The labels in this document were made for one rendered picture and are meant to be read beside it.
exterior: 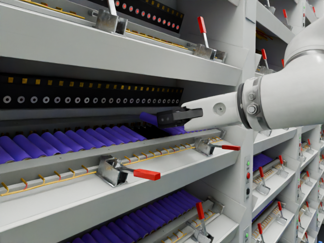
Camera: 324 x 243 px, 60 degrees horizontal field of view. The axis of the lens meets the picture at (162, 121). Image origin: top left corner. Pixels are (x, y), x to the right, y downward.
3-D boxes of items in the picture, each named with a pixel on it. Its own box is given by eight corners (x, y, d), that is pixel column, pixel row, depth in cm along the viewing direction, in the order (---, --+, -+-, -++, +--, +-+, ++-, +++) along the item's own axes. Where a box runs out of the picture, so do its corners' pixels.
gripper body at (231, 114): (247, 130, 40) (181, 138, 47) (267, 126, 48) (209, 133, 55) (239, 79, 40) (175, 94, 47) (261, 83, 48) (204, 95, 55)
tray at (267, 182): (292, 180, 131) (304, 153, 127) (246, 225, 82) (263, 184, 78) (251, 160, 141) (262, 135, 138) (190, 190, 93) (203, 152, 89)
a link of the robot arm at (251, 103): (263, 132, 39) (242, 134, 41) (279, 127, 46) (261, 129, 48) (254, 73, 39) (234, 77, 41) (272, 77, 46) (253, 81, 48)
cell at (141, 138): (123, 133, 57) (146, 146, 53) (117, 134, 55) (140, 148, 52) (126, 125, 56) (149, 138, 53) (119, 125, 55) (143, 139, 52)
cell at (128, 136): (116, 134, 55) (140, 148, 52) (109, 134, 54) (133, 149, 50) (118, 125, 55) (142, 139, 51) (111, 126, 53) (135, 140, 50)
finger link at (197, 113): (177, 119, 43) (168, 121, 49) (223, 113, 45) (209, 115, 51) (176, 111, 44) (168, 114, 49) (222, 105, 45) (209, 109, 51)
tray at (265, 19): (296, 49, 127) (308, 18, 123) (250, 16, 78) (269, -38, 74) (254, 39, 138) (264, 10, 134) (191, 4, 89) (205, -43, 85)
